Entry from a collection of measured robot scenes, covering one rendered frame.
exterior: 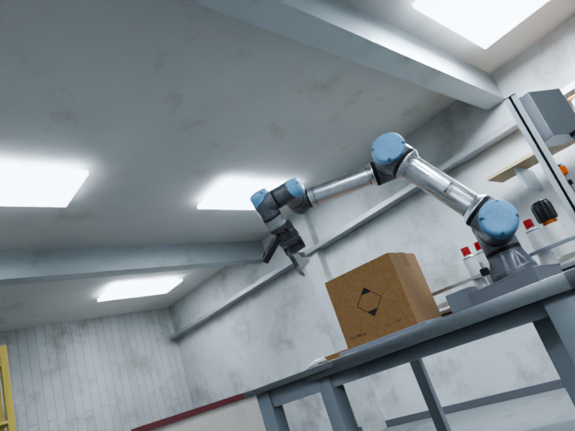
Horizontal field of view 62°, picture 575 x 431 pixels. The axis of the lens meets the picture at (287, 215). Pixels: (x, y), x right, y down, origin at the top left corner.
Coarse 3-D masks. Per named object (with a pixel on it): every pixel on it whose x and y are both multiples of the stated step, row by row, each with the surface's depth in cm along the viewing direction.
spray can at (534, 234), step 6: (528, 222) 182; (528, 228) 182; (534, 228) 180; (528, 234) 181; (534, 234) 180; (540, 234) 179; (534, 240) 180; (540, 240) 179; (534, 246) 180; (540, 246) 178; (546, 252) 177; (552, 252) 178; (540, 258) 179; (546, 258) 177; (552, 258) 176
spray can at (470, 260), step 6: (462, 252) 196; (468, 252) 194; (468, 258) 193; (474, 258) 192; (468, 264) 193; (474, 264) 191; (468, 270) 193; (474, 270) 191; (474, 282) 191; (480, 282) 189; (486, 282) 189; (480, 288) 189
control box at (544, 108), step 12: (528, 96) 171; (540, 96) 172; (552, 96) 174; (564, 96) 176; (528, 108) 171; (540, 108) 169; (552, 108) 171; (564, 108) 173; (540, 120) 168; (552, 120) 168; (564, 120) 170; (540, 132) 169; (552, 132) 165; (564, 132) 167; (552, 144) 173; (564, 144) 178
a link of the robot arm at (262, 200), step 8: (256, 192) 177; (264, 192) 174; (256, 200) 173; (264, 200) 174; (272, 200) 173; (256, 208) 175; (264, 208) 174; (272, 208) 174; (264, 216) 175; (272, 216) 175
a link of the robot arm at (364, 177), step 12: (360, 168) 181; (372, 168) 177; (336, 180) 181; (348, 180) 180; (360, 180) 179; (372, 180) 178; (384, 180) 177; (312, 192) 183; (324, 192) 182; (336, 192) 181; (348, 192) 182; (300, 204) 182; (312, 204) 184
